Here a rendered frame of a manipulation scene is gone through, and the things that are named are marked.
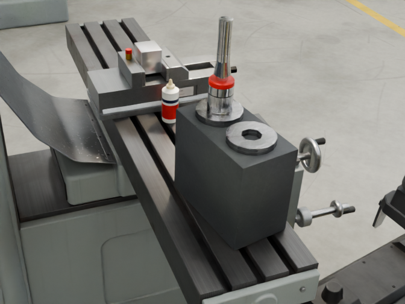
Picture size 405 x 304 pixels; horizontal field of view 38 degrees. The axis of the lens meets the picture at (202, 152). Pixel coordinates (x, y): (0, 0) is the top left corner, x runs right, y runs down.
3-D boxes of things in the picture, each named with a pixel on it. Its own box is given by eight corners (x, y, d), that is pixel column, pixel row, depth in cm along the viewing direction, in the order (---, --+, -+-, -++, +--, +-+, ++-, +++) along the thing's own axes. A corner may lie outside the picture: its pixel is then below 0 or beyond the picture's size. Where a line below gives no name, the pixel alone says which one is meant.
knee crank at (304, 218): (348, 205, 189) (351, 191, 185) (358, 217, 184) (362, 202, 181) (288, 220, 181) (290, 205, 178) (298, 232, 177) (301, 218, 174)
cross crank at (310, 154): (310, 157, 194) (315, 127, 188) (328, 178, 185) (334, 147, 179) (267, 166, 189) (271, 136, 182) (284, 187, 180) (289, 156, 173)
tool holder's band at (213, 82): (225, 75, 107) (225, 70, 107) (239, 85, 104) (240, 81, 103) (203, 80, 105) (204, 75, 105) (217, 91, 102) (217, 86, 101)
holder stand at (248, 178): (222, 169, 126) (228, 87, 114) (286, 229, 111) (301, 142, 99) (173, 186, 120) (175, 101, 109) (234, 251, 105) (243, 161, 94)
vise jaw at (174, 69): (172, 58, 154) (172, 44, 151) (188, 79, 144) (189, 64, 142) (150, 61, 152) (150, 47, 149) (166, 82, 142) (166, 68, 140)
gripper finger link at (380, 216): (383, 223, 112) (394, 200, 108) (373, 230, 111) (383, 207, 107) (376, 218, 113) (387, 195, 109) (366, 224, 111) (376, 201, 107)
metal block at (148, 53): (154, 61, 148) (153, 40, 145) (161, 72, 144) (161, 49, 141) (134, 64, 147) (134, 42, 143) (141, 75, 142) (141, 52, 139)
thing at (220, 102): (223, 100, 110) (225, 75, 107) (237, 111, 107) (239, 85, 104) (202, 105, 108) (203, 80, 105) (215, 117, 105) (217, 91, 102)
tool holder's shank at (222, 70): (224, 72, 106) (228, 14, 99) (234, 80, 104) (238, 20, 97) (209, 76, 104) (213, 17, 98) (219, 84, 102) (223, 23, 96)
